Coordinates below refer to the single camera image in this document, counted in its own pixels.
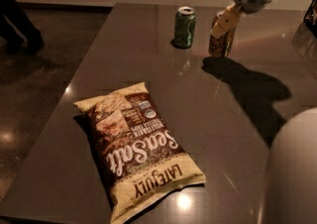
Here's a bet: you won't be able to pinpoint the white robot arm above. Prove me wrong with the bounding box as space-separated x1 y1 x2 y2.
211 0 317 224

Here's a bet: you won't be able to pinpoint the orange soda can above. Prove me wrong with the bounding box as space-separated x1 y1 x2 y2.
209 11 236 57

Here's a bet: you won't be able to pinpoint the sea salt chips bag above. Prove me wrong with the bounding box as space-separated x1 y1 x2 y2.
74 82 206 224

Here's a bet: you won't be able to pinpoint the person's dark legs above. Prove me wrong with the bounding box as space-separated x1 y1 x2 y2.
0 0 44 54

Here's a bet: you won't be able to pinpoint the green soda can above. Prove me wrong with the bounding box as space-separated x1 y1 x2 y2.
173 6 196 49

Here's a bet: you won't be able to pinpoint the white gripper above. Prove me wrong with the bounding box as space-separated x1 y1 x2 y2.
210 0 272 39

